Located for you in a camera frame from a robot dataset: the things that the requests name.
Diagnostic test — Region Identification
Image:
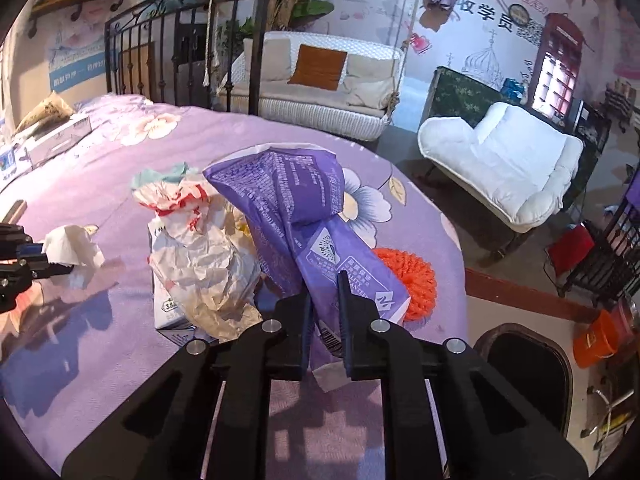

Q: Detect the red white wrapper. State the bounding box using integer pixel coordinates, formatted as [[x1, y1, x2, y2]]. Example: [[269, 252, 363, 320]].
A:
[[131, 180, 227, 242]]

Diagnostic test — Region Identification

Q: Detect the white wicker swing sofa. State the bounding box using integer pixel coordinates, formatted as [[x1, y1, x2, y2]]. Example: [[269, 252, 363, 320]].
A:
[[217, 30, 407, 142]]

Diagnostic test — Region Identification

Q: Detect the black iron headboard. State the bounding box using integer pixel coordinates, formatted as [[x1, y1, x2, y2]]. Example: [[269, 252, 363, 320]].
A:
[[104, 0, 274, 117]]

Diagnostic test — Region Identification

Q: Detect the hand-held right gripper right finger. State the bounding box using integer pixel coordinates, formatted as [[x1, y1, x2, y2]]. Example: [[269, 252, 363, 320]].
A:
[[337, 270, 589, 480]]

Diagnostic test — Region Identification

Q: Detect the white tissue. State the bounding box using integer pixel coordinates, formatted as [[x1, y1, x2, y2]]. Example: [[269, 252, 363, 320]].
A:
[[42, 224, 106, 269]]

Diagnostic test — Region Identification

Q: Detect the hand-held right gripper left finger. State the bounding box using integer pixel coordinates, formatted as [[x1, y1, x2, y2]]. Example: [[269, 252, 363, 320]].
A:
[[60, 291, 314, 480]]

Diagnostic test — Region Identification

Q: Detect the beige paper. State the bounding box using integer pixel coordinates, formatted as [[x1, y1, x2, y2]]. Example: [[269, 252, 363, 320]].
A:
[[149, 199, 264, 344]]

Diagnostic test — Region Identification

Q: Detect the blue white small box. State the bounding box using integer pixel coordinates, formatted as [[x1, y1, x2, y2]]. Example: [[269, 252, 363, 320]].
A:
[[0, 142, 24, 182]]

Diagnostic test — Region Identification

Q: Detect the brown cushion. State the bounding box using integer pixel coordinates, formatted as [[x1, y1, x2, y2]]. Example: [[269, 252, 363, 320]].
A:
[[287, 44, 349, 92]]

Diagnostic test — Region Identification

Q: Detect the printed wall poster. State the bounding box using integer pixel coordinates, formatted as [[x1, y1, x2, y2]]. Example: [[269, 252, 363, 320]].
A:
[[270, 0, 640, 161]]

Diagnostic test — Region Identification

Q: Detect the purple plastic packaging bag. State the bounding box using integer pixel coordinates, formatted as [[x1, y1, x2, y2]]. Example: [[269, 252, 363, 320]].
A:
[[202, 142, 412, 394]]

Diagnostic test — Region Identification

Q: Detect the blue wall sign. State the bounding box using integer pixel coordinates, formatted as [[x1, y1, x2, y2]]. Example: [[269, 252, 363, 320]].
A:
[[47, 15, 119, 94]]

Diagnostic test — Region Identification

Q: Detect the white milk carton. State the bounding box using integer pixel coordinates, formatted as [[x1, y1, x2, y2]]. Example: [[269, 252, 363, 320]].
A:
[[147, 220, 202, 347]]

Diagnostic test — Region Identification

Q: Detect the beige cushion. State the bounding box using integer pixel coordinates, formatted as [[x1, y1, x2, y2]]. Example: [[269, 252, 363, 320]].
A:
[[241, 37, 293, 83], [342, 52, 399, 111]]

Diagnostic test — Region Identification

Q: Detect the white hanging rope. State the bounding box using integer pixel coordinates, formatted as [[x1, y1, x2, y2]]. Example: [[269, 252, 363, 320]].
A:
[[202, 0, 222, 87]]

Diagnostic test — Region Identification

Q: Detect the dark brown trash bin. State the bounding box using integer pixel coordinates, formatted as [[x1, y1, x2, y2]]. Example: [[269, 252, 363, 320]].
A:
[[472, 323, 574, 439]]

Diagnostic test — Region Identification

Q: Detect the white padded lounge chair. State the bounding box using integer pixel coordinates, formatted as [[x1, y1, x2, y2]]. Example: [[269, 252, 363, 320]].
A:
[[417, 101, 586, 256]]

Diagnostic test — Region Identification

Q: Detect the black iron rack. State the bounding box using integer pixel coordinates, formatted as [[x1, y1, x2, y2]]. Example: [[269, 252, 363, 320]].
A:
[[559, 162, 640, 307]]

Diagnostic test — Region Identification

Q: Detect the red bag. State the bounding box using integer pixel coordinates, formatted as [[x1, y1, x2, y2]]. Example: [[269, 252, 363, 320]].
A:
[[544, 223, 596, 278]]

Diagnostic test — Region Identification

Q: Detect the bed with purple floral sheet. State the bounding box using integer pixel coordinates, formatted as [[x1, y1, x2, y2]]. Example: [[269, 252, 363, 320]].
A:
[[0, 94, 469, 472]]

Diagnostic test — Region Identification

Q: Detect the orange plastic bucket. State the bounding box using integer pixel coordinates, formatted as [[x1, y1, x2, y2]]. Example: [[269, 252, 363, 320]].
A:
[[572, 308, 622, 370]]

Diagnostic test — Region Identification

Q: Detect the orange foam net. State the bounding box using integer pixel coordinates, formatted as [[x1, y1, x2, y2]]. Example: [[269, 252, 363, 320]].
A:
[[372, 247, 439, 323]]

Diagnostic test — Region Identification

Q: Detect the green patterned cabinet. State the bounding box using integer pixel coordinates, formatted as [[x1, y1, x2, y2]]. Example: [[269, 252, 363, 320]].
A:
[[429, 66, 522, 134]]

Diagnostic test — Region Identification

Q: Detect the light blue paper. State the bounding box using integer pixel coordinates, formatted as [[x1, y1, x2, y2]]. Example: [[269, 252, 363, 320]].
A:
[[131, 162, 194, 187]]

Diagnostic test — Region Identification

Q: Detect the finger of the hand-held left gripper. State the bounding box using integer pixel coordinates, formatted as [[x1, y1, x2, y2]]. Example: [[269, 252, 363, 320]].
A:
[[0, 256, 75, 312], [0, 223, 46, 261]]

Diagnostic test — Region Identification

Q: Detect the white tissue box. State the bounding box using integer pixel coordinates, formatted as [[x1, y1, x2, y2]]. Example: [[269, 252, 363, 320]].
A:
[[22, 112, 94, 169]]

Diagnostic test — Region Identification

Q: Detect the brown paper bag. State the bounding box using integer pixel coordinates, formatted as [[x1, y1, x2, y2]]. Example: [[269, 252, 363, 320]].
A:
[[15, 91, 77, 134]]

